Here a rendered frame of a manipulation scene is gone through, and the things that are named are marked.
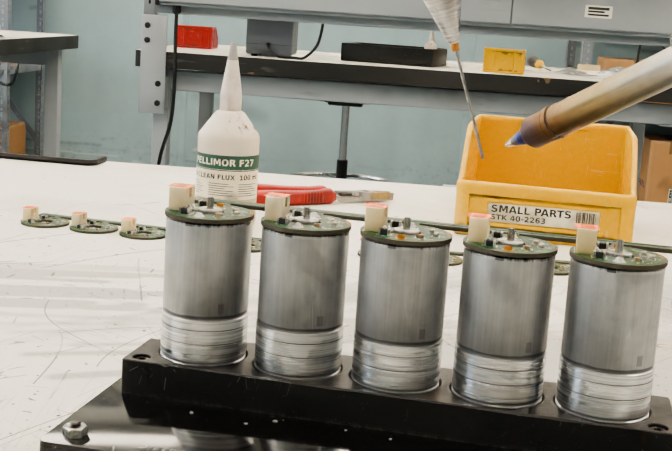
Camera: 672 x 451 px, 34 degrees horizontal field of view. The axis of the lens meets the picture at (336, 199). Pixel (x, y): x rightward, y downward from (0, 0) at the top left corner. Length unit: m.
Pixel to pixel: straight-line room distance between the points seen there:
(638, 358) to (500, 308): 0.04
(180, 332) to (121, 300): 0.15
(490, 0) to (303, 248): 2.34
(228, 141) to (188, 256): 0.29
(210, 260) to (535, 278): 0.09
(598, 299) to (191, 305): 0.11
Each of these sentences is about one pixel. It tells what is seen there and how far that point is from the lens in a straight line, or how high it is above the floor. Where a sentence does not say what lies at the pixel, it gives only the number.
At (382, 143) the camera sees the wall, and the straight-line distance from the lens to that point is 4.77.
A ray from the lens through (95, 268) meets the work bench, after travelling 0.51.
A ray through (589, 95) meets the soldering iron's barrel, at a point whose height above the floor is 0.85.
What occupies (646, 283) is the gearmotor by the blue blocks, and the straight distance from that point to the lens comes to 0.29.
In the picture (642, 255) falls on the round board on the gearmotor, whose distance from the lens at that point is 0.30.
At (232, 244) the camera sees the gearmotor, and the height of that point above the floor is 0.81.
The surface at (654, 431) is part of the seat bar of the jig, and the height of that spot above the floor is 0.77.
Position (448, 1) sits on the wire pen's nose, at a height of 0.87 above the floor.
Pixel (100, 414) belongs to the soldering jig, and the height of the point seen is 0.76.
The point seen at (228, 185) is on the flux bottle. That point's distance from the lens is 0.60.
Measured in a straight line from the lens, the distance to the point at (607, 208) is 0.63.
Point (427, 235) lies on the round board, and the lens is 0.30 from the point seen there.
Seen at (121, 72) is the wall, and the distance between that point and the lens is 4.91.
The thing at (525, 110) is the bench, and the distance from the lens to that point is 2.71.
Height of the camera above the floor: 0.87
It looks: 10 degrees down
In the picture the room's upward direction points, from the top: 4 degrees clockwise
